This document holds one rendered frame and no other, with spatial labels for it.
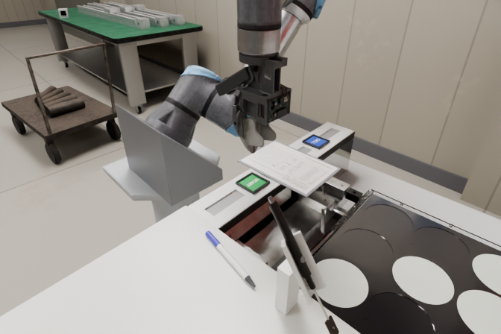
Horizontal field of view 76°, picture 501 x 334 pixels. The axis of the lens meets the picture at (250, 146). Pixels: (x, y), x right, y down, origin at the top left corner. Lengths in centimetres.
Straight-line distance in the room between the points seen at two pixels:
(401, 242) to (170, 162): 56
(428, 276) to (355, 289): 14
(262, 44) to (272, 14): 5
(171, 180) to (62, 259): 132
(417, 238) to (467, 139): 179
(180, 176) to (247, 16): 48
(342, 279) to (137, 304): 35
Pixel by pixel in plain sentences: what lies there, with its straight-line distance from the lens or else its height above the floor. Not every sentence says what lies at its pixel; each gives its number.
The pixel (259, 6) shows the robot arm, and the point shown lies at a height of 134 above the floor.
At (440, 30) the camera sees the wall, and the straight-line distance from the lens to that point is 241.
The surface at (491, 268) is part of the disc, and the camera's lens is 78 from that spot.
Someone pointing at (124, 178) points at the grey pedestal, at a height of 82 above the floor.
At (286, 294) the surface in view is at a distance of 47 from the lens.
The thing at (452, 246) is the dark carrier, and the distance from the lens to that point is 79.
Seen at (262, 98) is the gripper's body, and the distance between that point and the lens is 56.
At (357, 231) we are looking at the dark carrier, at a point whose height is 90.
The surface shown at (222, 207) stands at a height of 96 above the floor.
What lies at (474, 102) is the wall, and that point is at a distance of 243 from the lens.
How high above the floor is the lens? 140
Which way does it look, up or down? 30 degrees down
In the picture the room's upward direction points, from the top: straight up
